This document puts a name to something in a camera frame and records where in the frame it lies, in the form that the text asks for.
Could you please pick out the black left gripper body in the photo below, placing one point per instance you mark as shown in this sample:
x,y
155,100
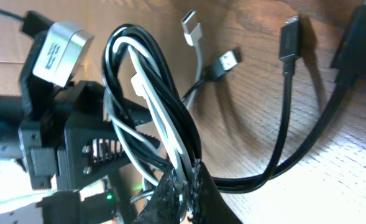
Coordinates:
x,y
70,140

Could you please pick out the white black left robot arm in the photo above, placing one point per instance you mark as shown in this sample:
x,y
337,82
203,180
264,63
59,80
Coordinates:
x,y
64,206

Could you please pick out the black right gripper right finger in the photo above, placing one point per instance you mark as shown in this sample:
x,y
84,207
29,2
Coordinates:
x,y
208,206

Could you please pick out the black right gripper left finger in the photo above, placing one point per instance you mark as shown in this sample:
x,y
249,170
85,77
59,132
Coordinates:
x,y
164,207

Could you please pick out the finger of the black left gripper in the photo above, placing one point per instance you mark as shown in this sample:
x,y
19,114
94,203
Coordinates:
x,y
133,146

